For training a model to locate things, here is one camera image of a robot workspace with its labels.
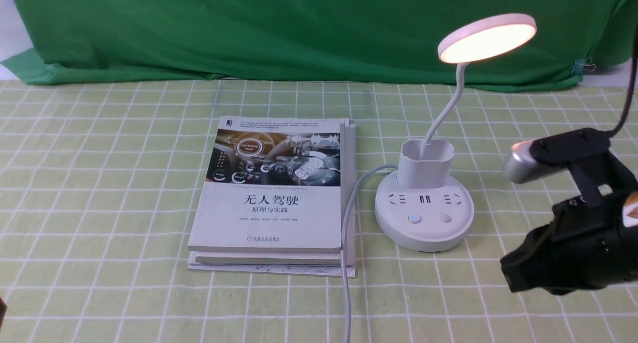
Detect black camera cable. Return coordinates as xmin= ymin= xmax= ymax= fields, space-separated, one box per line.
xmin=601 ymin=26 xmax=638 ymax=138

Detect white lamp power cable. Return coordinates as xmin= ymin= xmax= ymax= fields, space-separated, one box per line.
xmin=340 ymin=164 xmax=399 ymax=343

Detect bottom white book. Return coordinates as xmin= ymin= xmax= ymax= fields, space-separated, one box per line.
xmin=187 ymin=120 xmax=357 ymax=277

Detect green backdrop cloth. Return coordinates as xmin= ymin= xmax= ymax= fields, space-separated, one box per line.
xmin=1 ymin=0 xmax=637 ymax=92

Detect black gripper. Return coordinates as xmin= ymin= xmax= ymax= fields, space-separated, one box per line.
xmin=500 ymin=152 xmax=637 ymax=296

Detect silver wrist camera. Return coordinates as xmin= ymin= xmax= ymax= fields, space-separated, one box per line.
xmin=502 ymin=128 xmax=611 ymax=184

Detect top white textbook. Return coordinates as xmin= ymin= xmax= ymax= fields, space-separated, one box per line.
xmin=188 ymin=116 xmax=349 ymax=254

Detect white desk lamp with sockets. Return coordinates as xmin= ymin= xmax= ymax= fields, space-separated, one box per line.
xmin=374 ymin=13 xmax=537 ymax=253

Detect teal binder clip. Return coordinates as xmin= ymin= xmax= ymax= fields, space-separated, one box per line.
xmin=570 ymin=57 xmax=597 ymax=76

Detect green checkered tablecloth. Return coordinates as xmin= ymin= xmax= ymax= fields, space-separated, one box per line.
xmin=0 ymin=80 xmax=638 ymax=343

